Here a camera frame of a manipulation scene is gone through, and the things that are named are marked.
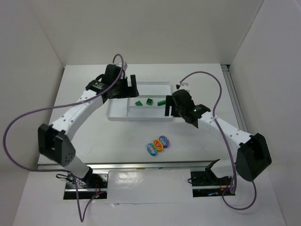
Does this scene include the purple flower lego piece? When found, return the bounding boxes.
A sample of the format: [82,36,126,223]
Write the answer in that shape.
[159,136,169,148]

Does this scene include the white divided plastic tray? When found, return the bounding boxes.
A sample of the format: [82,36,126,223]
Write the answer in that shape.
[106,81,173,121]

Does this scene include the teal frog lego piece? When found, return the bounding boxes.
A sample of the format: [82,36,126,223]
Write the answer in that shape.
[147,143,158,156]

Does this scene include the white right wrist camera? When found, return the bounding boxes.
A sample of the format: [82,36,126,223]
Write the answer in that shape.
[176,82,190,93]

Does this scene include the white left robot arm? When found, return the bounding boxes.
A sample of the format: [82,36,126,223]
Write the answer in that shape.
[38,63,139,186]

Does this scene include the green square lego brick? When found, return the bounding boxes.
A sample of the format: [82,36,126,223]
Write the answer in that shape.
[146,98,153,105]

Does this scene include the green sloped lego brick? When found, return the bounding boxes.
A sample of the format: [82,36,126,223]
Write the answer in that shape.
[135,101,143,106]

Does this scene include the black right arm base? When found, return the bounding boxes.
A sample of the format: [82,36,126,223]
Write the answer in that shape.
[187,171,233,198]

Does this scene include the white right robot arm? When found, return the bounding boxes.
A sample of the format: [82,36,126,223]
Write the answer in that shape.
[165,89,272,182]

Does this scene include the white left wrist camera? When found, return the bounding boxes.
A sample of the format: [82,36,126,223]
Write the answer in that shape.
[117,62,128,79]

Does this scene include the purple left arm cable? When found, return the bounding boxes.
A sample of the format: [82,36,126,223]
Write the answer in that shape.
[2,54,125,222]

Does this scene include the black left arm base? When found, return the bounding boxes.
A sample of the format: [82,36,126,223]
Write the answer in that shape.
[55,171,109,200]

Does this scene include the aluminium table edge rail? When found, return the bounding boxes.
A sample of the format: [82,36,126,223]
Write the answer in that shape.
[38,160,232,170]

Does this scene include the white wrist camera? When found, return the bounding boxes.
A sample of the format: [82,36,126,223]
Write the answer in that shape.
[176,82,190,93]
[117,62,128,79]

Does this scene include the yellow butterfly lego piece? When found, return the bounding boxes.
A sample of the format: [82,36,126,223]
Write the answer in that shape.
[153,139,164,152]

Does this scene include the aluminium right side rail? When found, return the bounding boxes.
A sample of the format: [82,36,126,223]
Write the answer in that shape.
[221,65,248,132]

